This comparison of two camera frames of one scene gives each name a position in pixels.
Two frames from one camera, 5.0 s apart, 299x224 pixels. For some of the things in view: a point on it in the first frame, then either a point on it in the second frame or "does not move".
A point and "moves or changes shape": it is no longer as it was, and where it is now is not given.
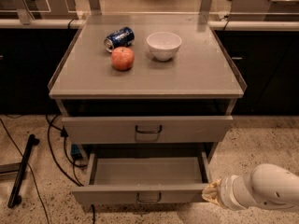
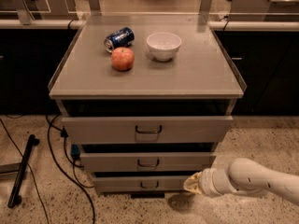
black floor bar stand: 15,197 does not move
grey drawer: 144,178 moves or changes shape
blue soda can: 123,37 does not move
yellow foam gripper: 224,190 -> 206,182
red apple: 122,59 does not move
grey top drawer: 145,130 does not move
